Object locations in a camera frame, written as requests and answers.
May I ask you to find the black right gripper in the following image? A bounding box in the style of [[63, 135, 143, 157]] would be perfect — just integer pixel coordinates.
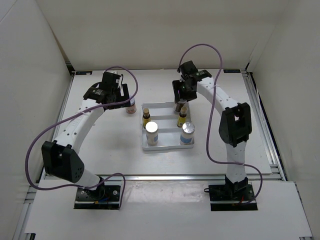
[[172, 79, 198, 104]]

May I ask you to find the brown spice jar white lid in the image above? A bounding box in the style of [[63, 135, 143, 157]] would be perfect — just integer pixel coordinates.
[[174, 101, 186, 113]]

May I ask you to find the yellow bottle tan cap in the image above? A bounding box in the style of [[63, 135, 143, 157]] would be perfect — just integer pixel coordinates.
[[142, 108, 151, 129]]

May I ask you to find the yellow bottle brown cap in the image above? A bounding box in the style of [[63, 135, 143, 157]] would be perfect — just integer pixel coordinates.
[[177, 106, 188, 128]]

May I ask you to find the white can beige label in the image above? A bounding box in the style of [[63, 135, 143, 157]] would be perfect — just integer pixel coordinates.
[[145, 121, 159, 146]]

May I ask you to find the white can blue label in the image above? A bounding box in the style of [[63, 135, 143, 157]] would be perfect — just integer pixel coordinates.
[[180, 122, 195, 145]]

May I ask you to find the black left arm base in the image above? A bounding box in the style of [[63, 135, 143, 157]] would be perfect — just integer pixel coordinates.
[[73, 181, 123, 210]]

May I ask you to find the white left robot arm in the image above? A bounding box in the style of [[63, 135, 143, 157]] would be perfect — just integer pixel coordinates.
[[41, 71, 130, 200]]

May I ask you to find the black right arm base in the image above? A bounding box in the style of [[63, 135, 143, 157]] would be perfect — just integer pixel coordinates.
[[203, 184, 258, 212]]

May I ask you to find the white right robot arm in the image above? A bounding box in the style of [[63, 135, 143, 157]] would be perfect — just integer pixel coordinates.
[[172, 60, 252, 200]]

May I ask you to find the pink spice jar white lid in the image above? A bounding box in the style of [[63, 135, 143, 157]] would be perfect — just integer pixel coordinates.
[[125, 98, 137, 114]]

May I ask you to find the white stepped organizer tray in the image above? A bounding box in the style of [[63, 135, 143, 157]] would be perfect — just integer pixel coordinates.
[[141, 102, 195, 151]]

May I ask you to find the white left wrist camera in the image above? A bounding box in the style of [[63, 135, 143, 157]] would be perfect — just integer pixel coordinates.
[[107, 70, 119, 75]]

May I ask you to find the aluminium front rail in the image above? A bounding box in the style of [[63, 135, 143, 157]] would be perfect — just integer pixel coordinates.
[[44, 174, 273, 182]]

